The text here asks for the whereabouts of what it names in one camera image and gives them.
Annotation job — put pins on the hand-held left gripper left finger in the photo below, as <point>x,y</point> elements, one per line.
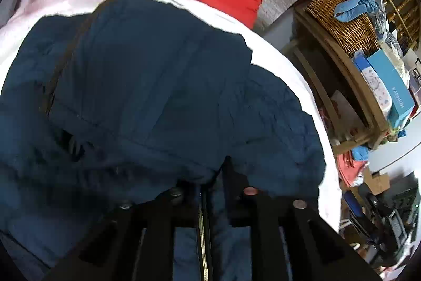
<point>164,215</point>

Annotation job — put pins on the wooden shelf unit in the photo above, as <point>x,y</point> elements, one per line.
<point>348,77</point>

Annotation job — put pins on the wicker basket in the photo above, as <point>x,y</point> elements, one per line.
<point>345,27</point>

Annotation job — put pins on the navy padded jacket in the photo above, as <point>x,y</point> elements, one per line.
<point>148,86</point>

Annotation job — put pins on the teal cardboard box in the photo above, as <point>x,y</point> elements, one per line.
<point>391,86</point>

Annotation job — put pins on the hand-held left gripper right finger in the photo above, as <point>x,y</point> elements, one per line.
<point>240,202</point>

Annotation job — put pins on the coral cloth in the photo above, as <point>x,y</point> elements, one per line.
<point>350,169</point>

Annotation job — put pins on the black equipment pile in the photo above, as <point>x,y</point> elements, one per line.
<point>391,225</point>

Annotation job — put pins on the blue cloth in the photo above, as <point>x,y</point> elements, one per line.
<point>358,4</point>

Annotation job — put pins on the white patterned box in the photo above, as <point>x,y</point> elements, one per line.
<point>373,83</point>

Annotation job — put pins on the white embossed bed blanket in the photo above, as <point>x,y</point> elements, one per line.
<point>279,49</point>

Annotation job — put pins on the brown cardboard box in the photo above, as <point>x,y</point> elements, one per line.
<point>376,184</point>

